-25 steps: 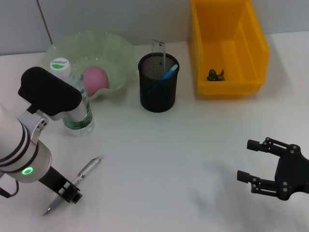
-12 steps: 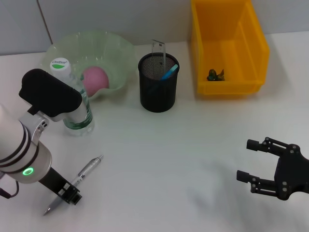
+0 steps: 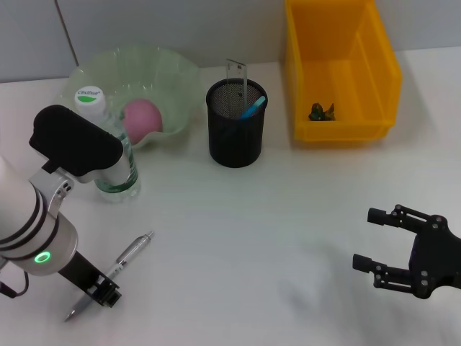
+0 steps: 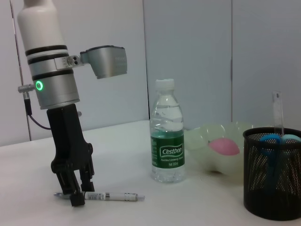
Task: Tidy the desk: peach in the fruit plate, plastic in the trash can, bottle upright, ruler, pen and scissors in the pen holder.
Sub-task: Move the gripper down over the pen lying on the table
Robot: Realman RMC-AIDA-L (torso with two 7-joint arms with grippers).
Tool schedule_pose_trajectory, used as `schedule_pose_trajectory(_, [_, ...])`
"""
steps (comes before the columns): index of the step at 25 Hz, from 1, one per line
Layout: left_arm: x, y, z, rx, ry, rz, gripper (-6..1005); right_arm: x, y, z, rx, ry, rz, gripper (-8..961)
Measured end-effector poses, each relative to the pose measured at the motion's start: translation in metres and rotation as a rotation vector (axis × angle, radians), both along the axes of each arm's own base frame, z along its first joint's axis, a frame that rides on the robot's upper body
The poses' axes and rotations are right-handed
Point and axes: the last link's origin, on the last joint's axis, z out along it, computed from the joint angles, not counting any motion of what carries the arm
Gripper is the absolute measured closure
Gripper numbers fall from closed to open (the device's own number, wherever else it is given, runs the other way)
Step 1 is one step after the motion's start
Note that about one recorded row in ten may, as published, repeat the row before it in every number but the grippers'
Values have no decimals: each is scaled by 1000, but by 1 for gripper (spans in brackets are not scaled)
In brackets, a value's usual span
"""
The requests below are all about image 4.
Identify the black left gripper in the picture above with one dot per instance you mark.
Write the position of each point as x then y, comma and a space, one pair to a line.
68, 136

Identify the grey white ballpoint pen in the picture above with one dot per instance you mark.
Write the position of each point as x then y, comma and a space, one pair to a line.
113, 196

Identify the clear green-label water bottle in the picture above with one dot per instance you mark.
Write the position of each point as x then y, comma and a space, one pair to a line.
168, 141

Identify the pink peach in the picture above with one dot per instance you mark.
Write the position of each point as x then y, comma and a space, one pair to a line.
224, 147

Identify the blue teal scissors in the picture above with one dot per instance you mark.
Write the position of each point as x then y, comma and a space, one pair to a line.
270, 146

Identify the clear plastic ruler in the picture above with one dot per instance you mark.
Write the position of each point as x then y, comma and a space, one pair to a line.
278, 110

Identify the green wavy fruit plate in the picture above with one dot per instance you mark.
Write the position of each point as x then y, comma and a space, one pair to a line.
225, 167

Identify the black mesh pen holder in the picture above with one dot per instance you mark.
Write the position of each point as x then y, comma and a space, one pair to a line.
272, 204

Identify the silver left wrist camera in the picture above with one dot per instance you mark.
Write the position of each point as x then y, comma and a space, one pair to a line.
108, 61

